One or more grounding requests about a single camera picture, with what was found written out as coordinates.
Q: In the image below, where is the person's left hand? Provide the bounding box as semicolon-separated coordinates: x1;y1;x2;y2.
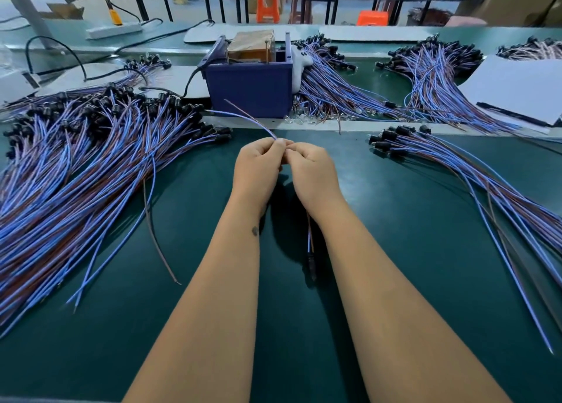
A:
231;137;295;217

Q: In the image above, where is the person's right hand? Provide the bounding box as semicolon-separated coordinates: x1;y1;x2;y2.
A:
283;141;349;226

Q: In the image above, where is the blue brown plug cable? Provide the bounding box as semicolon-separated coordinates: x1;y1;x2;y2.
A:
211;107;316;281

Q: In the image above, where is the blue plastic tester box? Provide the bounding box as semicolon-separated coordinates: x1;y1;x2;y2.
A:
204;31;300;119

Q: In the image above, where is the pile of wired lamps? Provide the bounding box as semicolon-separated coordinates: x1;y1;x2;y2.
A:
369;124;562;356
0;78;234;338

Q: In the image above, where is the person's left forearm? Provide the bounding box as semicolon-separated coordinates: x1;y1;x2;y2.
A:
123;203;265;403

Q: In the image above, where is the person's right forearm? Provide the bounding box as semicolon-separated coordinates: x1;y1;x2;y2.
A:
316;209;512;403

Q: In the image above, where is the white power strip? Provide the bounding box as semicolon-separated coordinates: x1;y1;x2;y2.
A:
85;21;144;40

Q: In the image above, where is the white flat mat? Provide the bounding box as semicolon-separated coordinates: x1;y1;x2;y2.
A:
184;23;319;44
35;63;212;99
318;25;436;43

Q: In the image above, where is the brown cardboard block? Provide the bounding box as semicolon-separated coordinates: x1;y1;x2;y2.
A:
228;30;276;63

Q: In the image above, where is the orange plastic stool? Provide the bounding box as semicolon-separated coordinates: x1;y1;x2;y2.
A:
256;0;281;24
357;10;390;26

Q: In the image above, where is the black pen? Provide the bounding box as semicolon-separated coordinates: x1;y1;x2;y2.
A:
477;102;550;128

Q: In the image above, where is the white paper sheet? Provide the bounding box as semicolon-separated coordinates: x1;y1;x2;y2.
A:
458;56;562;127

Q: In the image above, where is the open cardboard box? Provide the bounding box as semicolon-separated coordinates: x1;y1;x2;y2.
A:
44;3;84;20

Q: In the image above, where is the white plastic device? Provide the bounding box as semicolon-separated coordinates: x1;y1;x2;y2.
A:
0;65;40;105

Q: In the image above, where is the grey metal pole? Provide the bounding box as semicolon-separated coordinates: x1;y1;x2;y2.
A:
0;0;51;32

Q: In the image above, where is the loose grey wire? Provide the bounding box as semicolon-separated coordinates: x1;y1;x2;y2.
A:
143;183;182;285

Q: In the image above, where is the black power cable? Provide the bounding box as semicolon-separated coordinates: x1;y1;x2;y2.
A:
25;19;216;80

